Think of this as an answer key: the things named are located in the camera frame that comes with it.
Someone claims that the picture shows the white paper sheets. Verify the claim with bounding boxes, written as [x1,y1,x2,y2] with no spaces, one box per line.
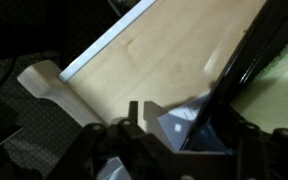
[97,93,215,180]

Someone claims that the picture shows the black tray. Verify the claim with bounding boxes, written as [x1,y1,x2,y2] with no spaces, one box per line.
[179,0,288,155]

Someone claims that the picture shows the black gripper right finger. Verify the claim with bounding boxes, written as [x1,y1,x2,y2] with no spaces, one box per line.
[230,121,288,180]

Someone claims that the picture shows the yellow sponge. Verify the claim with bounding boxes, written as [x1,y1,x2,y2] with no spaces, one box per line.
[230,29,288,135]

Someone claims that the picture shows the light wooden table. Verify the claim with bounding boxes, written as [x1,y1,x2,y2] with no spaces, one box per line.
[16,0,268,151]

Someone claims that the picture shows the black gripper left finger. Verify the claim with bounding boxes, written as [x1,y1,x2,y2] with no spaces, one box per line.
[47,100,172,180]

